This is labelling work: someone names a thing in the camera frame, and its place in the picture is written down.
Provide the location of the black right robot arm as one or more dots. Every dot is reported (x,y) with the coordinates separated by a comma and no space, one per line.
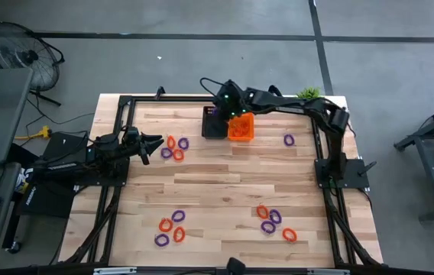
(289,104)

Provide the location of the black flat box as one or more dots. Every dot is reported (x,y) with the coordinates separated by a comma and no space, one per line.
(66,147)

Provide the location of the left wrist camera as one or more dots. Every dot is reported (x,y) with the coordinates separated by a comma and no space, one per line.
(132,134)

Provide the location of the green plant in white pot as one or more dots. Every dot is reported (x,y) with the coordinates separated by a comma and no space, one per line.
(308,92)

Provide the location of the silver metal bracket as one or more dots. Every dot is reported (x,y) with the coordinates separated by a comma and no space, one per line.
(114,271)
(328,272)

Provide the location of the black floor fan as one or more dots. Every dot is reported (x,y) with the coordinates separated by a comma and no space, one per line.
(30,57)

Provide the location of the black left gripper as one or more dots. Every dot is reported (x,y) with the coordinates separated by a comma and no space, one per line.
(137,149)

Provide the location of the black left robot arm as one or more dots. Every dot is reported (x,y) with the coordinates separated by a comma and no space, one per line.
(98,153)

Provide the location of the orange plastic basket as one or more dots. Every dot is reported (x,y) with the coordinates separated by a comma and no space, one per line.
(245,134)

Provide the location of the yellow power plug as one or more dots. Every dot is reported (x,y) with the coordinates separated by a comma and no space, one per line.
(43,133)

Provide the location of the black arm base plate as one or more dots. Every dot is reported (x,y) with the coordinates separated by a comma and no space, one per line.
(102,182)
(354,179)

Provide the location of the black rounded object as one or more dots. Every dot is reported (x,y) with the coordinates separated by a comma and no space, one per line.
(236,266)

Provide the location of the white blue yellow packet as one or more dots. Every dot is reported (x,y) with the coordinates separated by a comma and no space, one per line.
(24,179)

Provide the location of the black plastic basket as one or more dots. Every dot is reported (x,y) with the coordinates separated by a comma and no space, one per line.
(213,128)

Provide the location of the black aluminium rig frame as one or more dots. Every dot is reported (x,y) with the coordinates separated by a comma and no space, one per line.
(171,99)

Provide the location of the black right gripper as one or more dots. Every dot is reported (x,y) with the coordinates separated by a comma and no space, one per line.
(234,99)

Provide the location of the black frame clamp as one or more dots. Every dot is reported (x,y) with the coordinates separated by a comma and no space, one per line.
(275,90)
(159,92)

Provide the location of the black caster wheel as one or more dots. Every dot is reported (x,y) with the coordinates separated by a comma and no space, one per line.
(13,247)

